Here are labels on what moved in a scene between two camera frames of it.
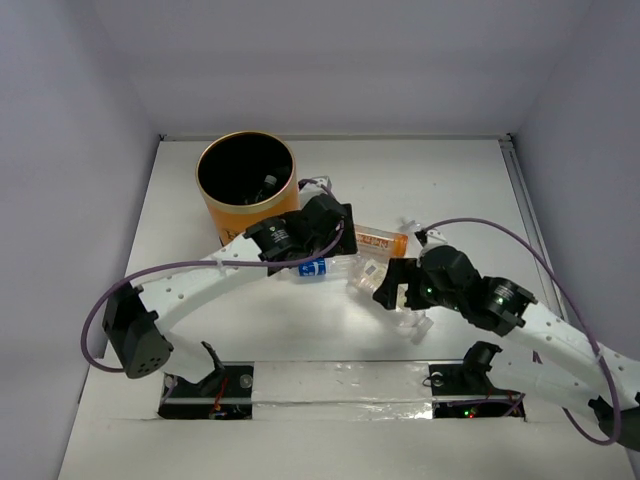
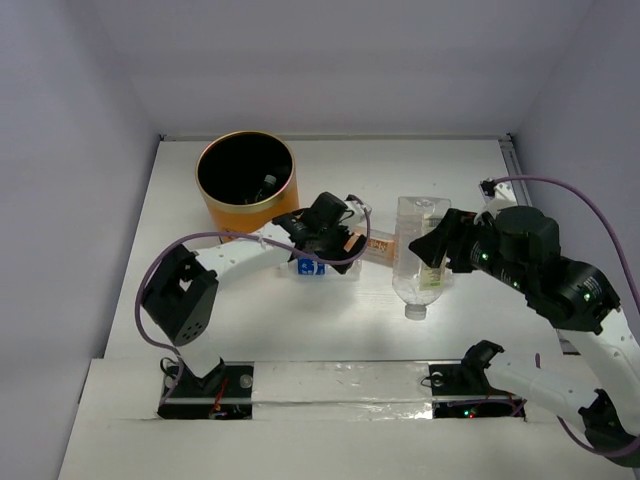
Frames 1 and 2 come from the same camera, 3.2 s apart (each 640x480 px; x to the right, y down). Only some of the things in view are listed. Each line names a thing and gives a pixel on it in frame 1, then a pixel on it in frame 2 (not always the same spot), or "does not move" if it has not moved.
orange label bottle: [381, 242] does not move
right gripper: [402, 269] → [449, 236]
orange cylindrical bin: [245, 177] does not move
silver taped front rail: [344, 391] does not move
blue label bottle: [336, 267] does not move
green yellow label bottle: [367, 276] → [416, 283]
